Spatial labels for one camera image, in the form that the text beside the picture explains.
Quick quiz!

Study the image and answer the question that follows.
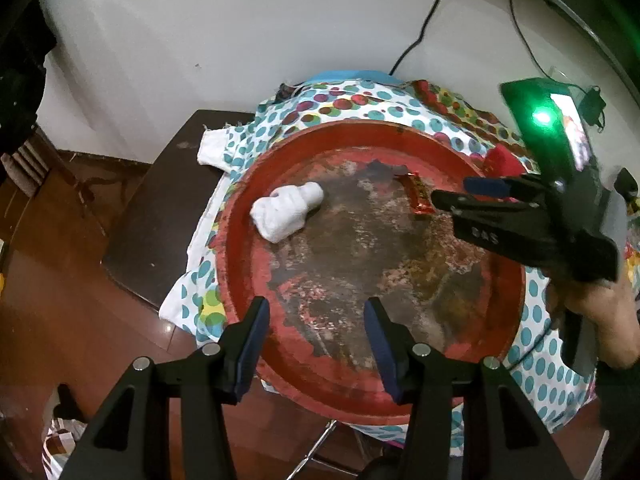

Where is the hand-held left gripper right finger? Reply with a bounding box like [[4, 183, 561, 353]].
[[363, 297, 576, 480]]

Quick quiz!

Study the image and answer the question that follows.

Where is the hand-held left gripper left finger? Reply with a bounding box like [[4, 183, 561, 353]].
[[60, 296, 271, 480]]

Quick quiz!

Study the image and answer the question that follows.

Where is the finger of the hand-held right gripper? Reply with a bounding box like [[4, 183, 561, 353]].
[[463, 175, 553, 206], [431, 189, 552, 267]]

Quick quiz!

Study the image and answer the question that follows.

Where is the red snack wrapper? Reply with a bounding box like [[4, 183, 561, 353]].
[[395, 171, 435, 217]]

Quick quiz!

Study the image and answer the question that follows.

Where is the round red tray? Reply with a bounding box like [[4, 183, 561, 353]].
[[220, 119, 526, 423]]

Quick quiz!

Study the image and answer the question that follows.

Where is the person's right hand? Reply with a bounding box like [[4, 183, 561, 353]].
[[546, 275, 640, 368]]

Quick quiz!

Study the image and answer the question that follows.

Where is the red rolled sock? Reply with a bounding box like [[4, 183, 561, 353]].
[[482, 144, 526, 177]]

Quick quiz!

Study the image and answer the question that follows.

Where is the black plug adapter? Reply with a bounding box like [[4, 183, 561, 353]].
[[580, 85, 608, 128]]

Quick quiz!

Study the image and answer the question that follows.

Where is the polka dot cloth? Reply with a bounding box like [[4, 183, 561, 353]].
[[160, 79, 640, 456]]

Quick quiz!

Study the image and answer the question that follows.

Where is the metal folding stool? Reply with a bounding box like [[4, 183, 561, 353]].
[[290, 420, 371, 480]]

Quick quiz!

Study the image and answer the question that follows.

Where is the white rolled sock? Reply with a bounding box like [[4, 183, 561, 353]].
[[250, 181, 324, 244]]

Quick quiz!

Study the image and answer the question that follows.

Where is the dark wooden table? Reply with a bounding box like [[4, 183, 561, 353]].
[[102, 109, 256, 311]]

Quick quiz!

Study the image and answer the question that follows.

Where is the white plastic bag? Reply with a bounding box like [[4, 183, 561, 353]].
[[42, 417, 88, 480]]

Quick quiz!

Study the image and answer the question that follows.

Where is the brown ribbed object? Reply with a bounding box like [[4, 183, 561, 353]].
[[0, 140, 51, 196]]

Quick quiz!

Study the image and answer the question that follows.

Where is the dark cloth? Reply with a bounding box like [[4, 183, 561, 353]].
[[0, 0, 57, 153]]

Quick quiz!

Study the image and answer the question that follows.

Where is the black cable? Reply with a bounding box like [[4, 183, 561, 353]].
[[509, 0, 576, 86], [389, 0, 483, 75]]

